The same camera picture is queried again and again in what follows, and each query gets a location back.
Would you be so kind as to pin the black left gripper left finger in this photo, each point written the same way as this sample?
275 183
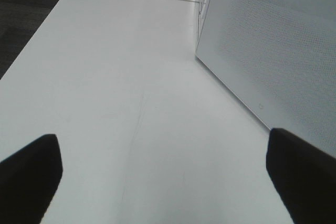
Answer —
29 180

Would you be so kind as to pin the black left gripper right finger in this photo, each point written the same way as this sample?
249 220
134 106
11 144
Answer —
303 176

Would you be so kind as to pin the white microwave door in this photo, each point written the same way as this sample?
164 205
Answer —
278 58

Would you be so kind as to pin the white microwave oven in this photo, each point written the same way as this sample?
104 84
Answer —
200 15

